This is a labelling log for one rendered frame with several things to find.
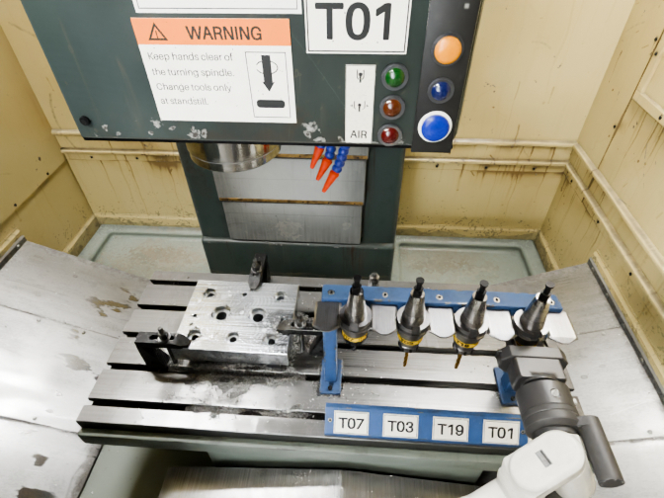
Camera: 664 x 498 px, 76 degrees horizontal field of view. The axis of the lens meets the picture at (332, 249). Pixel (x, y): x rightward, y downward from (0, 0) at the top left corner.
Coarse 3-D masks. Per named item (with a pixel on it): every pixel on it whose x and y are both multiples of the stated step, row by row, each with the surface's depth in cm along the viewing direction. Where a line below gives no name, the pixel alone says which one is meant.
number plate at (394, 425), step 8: (384, 416) 94; (392, 416) 94; (400, 416) 94; (408, 416) 94; (416, 416) 94; (384, 424) 94; (392, 424) 94; (400, 424) 94; (408, 424) 94; (416, 424) 94; (384, 432) 95; (392, 432) 94; (400, 432) 94; (408, 432) 94; (416, 432) 94
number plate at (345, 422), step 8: (336, 416) 95; (344, 416) 95; (352, 416) 95; (360, 416) 95; (368, 416) 95; (336, 424) 95; (344, 424) 95; (352, 424) 95; (360, 424) 95; (368, 424) 95; (336, 432) 95; (344, 432) 95; (352, 432) 95; (360, 432) 95; (368, 432) 95
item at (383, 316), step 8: (376, 304) 84; (384, 304) 84; (392, 304) 84; (376, 312) 83; (384, 312) 83; (392, 312) 83; (376, 320) 81; (384, 320) 81; (392, 320) 81; (376, 328) 80; (384, 328) 80; (392, 328) 80
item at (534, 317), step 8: (536, 296) 75; (536, 304) 75; (544, 304) 74; (528, 312) 77; (536, 312) 75; (544, 312) 75; (520, 320) 79; (528, 320) 77; (536, 320) 76; (544, 320) 76; (528, 328) 78; (536, 328) 77
